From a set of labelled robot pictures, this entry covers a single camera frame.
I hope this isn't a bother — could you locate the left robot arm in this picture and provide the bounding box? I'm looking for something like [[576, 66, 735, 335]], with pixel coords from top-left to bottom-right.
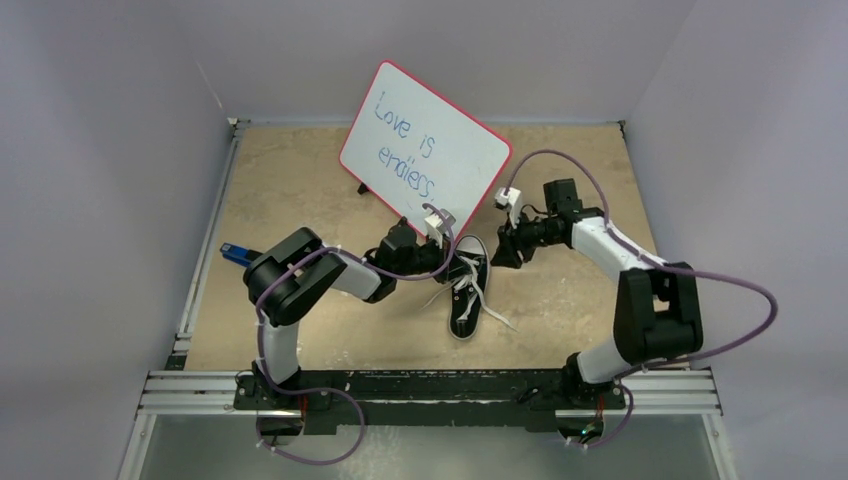
[[243, 215, 455, 409]]

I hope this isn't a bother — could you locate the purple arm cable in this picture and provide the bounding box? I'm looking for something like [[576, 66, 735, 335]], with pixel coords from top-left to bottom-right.
[[500, 149, 780, 452], [254, 203, 458, 467]]

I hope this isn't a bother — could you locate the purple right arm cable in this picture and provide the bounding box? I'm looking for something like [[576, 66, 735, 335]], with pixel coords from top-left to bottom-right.
[[500, 149, 780, 452]]

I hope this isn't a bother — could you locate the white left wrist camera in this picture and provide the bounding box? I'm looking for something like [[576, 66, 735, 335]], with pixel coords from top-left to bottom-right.
[[425, 209, 456, 248]]

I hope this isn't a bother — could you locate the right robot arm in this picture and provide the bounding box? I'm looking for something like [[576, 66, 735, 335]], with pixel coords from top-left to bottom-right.
[[491, 179, 703, 407]]

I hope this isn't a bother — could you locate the white shoelace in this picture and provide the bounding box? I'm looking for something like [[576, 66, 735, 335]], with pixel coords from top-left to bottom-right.
[[419, 254, 518, 340]]

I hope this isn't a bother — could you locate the black canvas sneaker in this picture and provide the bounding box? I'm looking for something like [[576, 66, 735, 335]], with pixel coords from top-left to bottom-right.
[[448, 234, 491, 340]]

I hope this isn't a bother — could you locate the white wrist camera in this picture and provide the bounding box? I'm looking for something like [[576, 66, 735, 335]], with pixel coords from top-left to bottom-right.
[[425, 209, 456, 248], [494, 187, 524, 228]]

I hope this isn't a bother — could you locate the blue stapler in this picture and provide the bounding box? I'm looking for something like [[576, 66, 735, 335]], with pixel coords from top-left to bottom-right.
[[219, 243, 262, 267]]

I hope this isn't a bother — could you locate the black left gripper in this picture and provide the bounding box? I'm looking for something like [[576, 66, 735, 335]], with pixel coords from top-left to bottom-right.
[[393, 232, 472, 284]]

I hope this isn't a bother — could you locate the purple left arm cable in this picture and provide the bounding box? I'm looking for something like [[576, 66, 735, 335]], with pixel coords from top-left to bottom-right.
[[254, 203, 458, 467]]

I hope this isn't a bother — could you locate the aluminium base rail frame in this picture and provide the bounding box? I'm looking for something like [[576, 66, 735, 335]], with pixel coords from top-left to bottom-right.
[[121, 120, 737, 479]]

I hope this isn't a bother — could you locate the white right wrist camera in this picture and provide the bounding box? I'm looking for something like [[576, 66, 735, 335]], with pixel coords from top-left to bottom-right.
[[494, 187, 524, 228]]

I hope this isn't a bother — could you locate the pink-framed whiteboard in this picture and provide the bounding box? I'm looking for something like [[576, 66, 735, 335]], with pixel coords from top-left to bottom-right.
[[339, 60, 512, 235]]

